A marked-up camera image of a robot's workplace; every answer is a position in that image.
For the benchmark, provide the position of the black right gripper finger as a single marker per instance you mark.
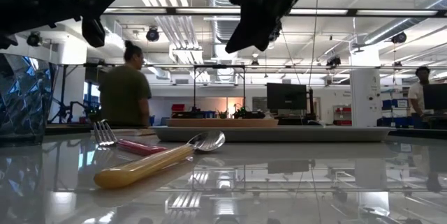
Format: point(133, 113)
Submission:
point(268, 35)
point(241, 32)

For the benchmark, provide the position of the tan wooden plate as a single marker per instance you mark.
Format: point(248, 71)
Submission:
point(223, 123)

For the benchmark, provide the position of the grey tray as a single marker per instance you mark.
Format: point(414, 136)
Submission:
point(279, 135)

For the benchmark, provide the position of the black computer monitor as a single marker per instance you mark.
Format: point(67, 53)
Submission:
point(436, 96)
point(286, 96)

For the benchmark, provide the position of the person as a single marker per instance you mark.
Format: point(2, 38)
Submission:
point(122, 91)
point(417, 95)

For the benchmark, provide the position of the overhead light bar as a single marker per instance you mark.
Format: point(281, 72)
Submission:
point(349, 12)

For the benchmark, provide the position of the red storage bin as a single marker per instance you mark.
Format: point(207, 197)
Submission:
point(178, 107)

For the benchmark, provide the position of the shelf with red bins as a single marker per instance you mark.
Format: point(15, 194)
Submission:
point(343, 115)

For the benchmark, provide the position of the flat wooden board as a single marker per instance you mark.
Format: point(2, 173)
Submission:
point(139, 132)

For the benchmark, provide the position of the white pillar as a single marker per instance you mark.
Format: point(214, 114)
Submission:
point(365, 98)

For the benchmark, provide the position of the blue storage bins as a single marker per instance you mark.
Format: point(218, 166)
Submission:
point(395, 103)

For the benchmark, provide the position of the silver ventilation duct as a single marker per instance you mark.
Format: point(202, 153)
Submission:
point(220, 25)

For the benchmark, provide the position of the black metal frame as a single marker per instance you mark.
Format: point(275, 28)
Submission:
point(219, 67)

